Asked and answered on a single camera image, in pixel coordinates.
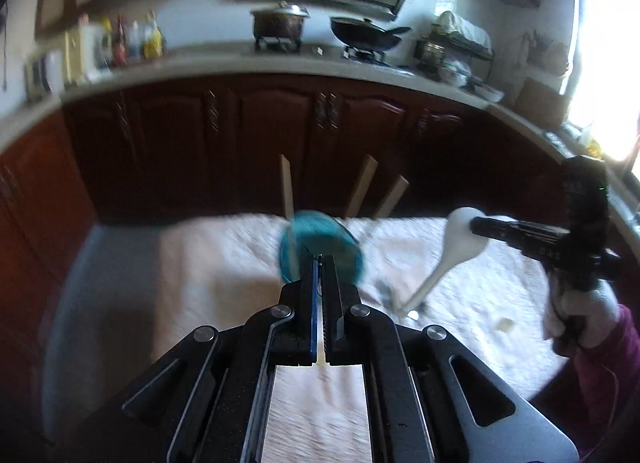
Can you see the cooking pot with lid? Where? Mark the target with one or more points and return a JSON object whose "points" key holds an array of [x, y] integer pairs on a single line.
{"points": [[280, 20]]}

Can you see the white ceramic spoon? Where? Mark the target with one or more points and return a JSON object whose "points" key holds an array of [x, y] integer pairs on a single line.
{"points": [[462, 238]]}

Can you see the white dish cloth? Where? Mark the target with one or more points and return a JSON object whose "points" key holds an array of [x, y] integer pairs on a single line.
{"points": [[465, 25]]}

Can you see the person's right hand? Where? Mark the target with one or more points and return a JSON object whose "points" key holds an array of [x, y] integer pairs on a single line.
{"points": [[585, 313]]}

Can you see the grey stone countertop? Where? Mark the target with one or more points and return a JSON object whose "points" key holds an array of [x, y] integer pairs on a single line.
{"points": [[200, 70]]}

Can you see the black wok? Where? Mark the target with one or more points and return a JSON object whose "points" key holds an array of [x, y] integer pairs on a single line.
{"points": [[365, 33]]}

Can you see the floral lidded bowl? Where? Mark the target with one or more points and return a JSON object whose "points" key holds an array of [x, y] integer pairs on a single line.
{"points": [[450, 72]]}

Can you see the dark wooden base cabinets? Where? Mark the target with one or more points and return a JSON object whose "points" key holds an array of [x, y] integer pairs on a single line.
{"points": [[175, 153]]}

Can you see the wooden cutting board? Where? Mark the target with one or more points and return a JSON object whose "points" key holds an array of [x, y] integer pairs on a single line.
{"points": [[542, 100]]}

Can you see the yellow oil bottle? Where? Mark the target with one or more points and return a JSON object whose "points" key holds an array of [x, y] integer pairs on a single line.
{"points": [[152, 40]]}

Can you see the clear bottle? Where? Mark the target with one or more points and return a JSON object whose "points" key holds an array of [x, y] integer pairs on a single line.
{"points": [[135, 40]]}

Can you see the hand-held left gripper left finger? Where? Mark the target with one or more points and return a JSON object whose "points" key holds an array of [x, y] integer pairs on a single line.
{"points": [[300, 323]]}

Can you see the white quilted mat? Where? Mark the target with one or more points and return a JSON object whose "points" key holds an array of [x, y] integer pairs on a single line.
{"points": [[225, 268]]}

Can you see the white floral cup teal rim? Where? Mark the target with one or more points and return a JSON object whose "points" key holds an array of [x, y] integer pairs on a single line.
{"points": [[320, 243]]}

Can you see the yellow microwave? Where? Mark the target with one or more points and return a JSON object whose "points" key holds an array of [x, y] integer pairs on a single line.
{"points": [[82, 55]]}

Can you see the red label sauce bottle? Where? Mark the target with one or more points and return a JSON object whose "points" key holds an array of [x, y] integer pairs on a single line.
{"points": [[120, 43]]}

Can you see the bright window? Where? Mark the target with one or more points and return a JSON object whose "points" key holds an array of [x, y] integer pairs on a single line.
{"points": [[605, 43]]}

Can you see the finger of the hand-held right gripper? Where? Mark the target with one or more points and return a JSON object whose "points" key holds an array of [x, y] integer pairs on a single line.
{"points": [[510, 233]]}

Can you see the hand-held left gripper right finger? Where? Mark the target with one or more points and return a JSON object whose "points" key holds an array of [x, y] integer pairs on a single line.
{"points": [[340, 323]]}

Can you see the gas stove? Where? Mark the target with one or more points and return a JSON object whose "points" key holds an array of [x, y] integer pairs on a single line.
{"points": [[320, 50]]}

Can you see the person's right forearm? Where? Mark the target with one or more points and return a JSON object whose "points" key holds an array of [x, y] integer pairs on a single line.
{"points": [[610, 373]]}

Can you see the white kettle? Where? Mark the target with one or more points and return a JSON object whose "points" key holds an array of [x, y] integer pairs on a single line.
{"points": [[46, 74]]}

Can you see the wooden chopstick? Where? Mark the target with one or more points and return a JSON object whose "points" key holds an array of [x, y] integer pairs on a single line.
{"points": [[362, 183], [392, 198], [287, 183]]}

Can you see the wall utensil holder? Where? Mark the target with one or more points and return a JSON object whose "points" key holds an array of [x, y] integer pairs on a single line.
{"points": [[539, 45]]}

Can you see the black dish rack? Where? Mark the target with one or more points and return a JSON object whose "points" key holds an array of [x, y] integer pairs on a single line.
{"points": [[440, 55]]}

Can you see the dark sauce bottle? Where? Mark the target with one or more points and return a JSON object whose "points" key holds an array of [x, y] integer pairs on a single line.
{"points": [[106, 43]]}

